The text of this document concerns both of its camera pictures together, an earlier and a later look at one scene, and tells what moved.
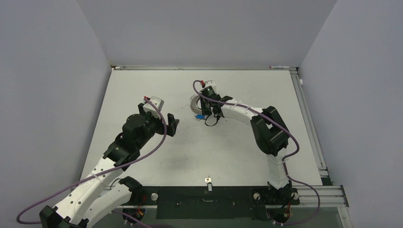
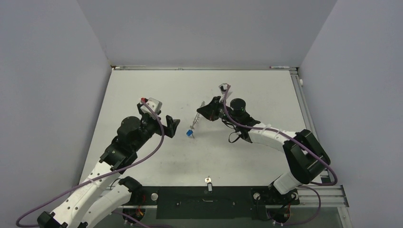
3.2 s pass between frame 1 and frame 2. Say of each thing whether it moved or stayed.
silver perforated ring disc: moved
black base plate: stayed
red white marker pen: stayed
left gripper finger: stayed
